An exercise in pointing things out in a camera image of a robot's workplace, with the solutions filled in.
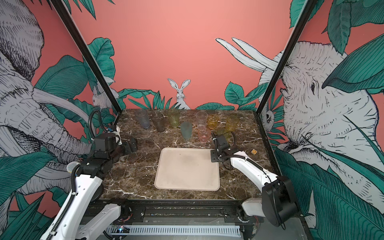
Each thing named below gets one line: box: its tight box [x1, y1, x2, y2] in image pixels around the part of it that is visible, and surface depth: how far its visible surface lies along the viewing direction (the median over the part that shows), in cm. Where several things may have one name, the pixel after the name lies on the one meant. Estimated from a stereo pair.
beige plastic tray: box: [154, 147, 220, 192], surface depth 91 cm
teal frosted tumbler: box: [180, 121, 193, 139], surface depth 104 cm
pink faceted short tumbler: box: [198, 125, 212, 143], surface depth 107 cm
